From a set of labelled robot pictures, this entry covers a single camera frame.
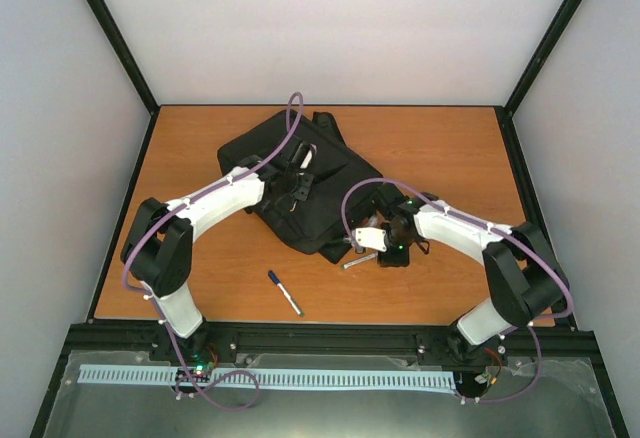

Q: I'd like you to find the white pen green tip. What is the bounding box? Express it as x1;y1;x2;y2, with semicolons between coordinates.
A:
341;253;378;270

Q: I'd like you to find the black student backpack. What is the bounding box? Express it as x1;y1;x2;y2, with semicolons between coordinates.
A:
246;112;382;264

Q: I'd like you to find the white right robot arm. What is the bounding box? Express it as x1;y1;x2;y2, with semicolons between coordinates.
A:
354;195;572;347

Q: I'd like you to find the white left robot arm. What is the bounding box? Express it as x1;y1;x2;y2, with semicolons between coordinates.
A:
121;139;317;361

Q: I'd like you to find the blue capped pen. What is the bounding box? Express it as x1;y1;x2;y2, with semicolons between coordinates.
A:
268;270;304;317

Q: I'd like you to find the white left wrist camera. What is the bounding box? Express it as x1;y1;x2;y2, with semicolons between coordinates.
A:
295;143;317;170

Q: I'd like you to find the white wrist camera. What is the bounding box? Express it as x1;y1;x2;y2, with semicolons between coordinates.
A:
351;227;387;252
295;143;317;170

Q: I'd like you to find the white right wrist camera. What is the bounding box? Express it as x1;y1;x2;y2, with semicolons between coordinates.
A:
351;227;387;252

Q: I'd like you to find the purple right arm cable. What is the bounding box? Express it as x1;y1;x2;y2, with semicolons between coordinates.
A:
340;177;576;405

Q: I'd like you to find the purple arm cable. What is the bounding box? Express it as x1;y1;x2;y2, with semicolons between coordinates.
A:
122;91;306;412
340;177;576;405

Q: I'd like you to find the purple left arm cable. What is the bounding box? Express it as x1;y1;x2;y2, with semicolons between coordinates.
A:
122;91;306;412

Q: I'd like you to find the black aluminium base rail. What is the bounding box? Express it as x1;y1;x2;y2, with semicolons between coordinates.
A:
62;320;603;370

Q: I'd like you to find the light blue cable duct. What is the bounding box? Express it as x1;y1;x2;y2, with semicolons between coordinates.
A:
77;364;455;393

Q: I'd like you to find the black frame post left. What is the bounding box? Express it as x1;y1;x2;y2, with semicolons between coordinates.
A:
62;0;161;114

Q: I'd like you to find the black frame post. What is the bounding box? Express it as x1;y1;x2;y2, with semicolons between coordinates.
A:
503;0;609;114
62;0;161;114

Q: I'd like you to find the black frame post right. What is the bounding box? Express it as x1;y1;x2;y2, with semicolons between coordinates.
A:
503;0;609;114

